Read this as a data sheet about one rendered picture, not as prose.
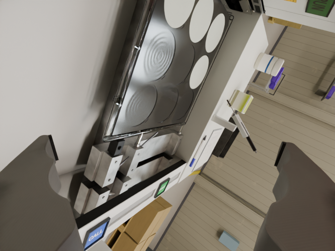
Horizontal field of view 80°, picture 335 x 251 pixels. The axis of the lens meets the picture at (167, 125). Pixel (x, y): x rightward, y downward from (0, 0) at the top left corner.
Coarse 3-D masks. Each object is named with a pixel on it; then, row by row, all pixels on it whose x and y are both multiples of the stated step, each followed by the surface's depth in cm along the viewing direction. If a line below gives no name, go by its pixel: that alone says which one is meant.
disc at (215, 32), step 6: (216, 18) 52; (222, 18) 54; (216, 24) 53; (222, 24) 56; (210, 30) 52; (216, 30) 55; (222, 30) 58; (210, 36) 54; (216, 36) 57; (210, 42) 56; (216, 42) 59; (210, 48) 57
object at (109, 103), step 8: (144, 0) 38; (136, 8) 39; (136, 16) 39; (136, 24) 39; (128, 32) 41; (128, 40) 41; (128, 48) 41; (120, 56) 42; (120, 64) 42; (120, 72) 43; (120, 80) 43; (112, 88) 44; (112, 96) 44; (112, 104) 44; (104, 112) 46; (104, 120) 46; (104, 128) 46; (96, 136) 48; (96, 144) 48
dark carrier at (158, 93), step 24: (216, 0) 47; (168, 24) 37; (144, 48) 35; (168, 48) 41; (192, 48) 49; (216, 48) 61; (144, 72) 38; (168, 72) 45; (144, 96) 42; (168, 96) 51; (192, 96) 64; (120, 120) 39; (144, 120) 47; (168, 120) 58
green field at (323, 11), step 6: (312, 0) 41; (318, 0) 40; (324, 0) 39; (330, 0) 38; (312, 6) 43; (318, 6) 42; (324, 6) 41; (330, 6) 40; (312, 12) 45; (318, 12) 44; (324, 12) 43
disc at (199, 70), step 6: (198, 60) 55; (204, 60) 58; (198, 66) 57; (204, 66) 60; (192, 72) 55; (198, 72) 59; (204, 72) 62; (192, 78) 57; (198, 78) 61; (192, 84) 59; (198, 84) 63
